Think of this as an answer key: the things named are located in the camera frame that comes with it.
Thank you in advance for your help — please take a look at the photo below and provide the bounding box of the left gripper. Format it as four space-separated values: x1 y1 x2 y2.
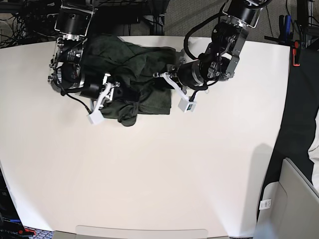
152 63 189 91

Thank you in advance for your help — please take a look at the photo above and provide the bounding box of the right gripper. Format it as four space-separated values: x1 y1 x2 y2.
82 80 140 104

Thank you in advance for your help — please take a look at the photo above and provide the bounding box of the green long-sleeve T-shirt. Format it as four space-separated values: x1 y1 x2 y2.
83 34 176 126

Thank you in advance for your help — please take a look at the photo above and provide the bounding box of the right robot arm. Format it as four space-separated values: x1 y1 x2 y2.
48 0 140 103

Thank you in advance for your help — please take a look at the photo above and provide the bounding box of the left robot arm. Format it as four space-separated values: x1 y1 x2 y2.
154 0 270 92

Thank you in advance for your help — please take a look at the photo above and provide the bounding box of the red black clamp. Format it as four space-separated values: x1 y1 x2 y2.
264 36 302 67

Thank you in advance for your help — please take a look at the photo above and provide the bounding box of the dark grey cloth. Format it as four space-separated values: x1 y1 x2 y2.
264 48 319 186

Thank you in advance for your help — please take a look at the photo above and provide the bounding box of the white paper tag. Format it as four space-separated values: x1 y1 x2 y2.
259 199 272 210

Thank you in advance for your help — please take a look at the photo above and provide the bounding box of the white cloth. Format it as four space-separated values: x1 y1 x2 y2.
308 138 319 162

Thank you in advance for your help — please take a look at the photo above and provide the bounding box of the black box with label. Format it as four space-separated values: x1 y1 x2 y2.
0 172 23 239

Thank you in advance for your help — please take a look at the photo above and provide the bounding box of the grey plastic bin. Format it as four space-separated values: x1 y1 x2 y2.
253 158 319 239

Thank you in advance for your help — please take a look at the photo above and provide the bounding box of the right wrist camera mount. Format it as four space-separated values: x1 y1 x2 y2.
87 73 120 125

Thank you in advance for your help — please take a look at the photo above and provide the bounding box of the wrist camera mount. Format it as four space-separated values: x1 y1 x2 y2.
87 73 120 125
153 72 197 113

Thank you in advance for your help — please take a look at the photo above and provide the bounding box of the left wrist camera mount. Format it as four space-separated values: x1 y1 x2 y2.
153 72 197 113

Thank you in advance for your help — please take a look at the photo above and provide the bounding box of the blue handled tool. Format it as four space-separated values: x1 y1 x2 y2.
279 15 291 40

